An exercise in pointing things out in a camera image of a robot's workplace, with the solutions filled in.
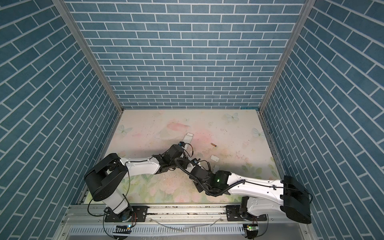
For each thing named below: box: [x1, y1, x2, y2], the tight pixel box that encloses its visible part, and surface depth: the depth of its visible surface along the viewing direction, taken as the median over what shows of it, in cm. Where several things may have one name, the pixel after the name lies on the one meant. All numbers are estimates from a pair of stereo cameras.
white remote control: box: [182, 132, 194, 144], surface depth 107 cm
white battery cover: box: [210, 155, 220, 162], surface depth 96 cm
